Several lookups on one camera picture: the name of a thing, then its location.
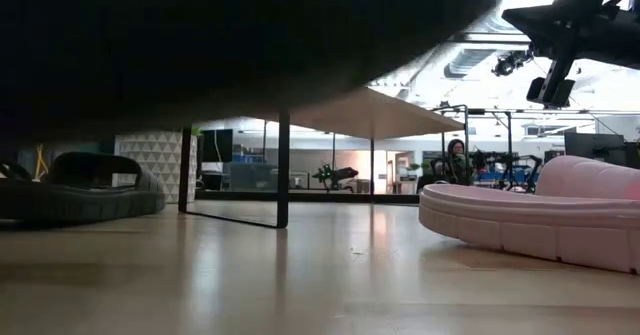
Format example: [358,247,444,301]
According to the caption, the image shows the dark wall screen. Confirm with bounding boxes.
[201,128,234,164]

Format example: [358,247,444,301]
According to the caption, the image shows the person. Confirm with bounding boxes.
[432,138,474,189]

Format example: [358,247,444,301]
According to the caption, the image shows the black computer monitor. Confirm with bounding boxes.
[564,132,626,161]

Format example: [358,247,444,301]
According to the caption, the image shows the yellow cable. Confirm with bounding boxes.
[33,143,50,182]

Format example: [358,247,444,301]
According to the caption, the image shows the black ceiling camera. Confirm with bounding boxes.
[492,49,534,77]

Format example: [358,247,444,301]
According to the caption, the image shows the pink rubber slide sandal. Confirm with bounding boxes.
[418,154,640,275]

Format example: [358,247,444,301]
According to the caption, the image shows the black aluminium table frame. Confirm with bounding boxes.
[194,189,421,206]

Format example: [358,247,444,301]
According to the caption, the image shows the black rubber slide sandal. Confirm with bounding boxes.
[0,0,504,144]
[0,151,167,225]

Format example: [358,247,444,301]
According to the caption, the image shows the background green black robot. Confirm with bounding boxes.
[312,163,359,193]

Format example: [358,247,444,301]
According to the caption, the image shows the background black rig frame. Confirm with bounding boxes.
[469,107,640,191]

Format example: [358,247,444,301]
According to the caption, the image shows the succulent in white patterned pot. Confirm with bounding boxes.
[113,130,199,204]

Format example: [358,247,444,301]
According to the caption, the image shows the wooden shelf black metal frame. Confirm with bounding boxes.
[178,87,471,229]

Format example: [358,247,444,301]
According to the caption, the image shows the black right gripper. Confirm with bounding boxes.
[502,0,624,109]

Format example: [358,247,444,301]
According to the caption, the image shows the background black robot arms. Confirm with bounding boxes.
[472,149,544,195]

